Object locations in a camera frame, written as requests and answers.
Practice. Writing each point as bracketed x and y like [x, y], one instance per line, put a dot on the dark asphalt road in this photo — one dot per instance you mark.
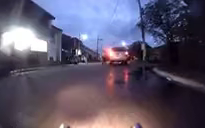
[90, 88]

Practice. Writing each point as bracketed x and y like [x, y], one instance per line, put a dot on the robot's own part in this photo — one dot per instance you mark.
[137, 125]
[64, 126]

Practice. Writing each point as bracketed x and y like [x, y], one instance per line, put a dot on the dark tree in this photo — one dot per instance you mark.
[166, 20]

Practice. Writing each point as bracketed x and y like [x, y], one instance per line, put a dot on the utility pole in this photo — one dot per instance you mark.
[142, 33]

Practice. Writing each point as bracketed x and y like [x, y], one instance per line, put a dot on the row of buildings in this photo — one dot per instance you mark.
[70, 43]

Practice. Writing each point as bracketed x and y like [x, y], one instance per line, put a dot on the white car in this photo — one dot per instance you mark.
[118, 56]

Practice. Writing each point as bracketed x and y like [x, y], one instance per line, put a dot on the street lamp pole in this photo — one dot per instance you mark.
[97, 48]

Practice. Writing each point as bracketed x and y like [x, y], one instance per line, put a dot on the vehicle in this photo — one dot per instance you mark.
[74, 60]

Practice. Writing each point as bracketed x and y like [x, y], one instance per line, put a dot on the building with bright window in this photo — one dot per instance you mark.
[40, 20]

